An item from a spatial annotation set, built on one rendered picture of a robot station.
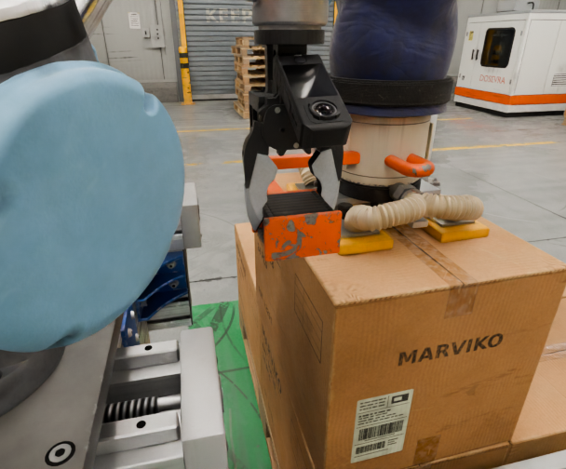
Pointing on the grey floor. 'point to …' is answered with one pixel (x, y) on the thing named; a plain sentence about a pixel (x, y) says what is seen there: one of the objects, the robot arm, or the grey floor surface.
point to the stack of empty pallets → (248, 73)
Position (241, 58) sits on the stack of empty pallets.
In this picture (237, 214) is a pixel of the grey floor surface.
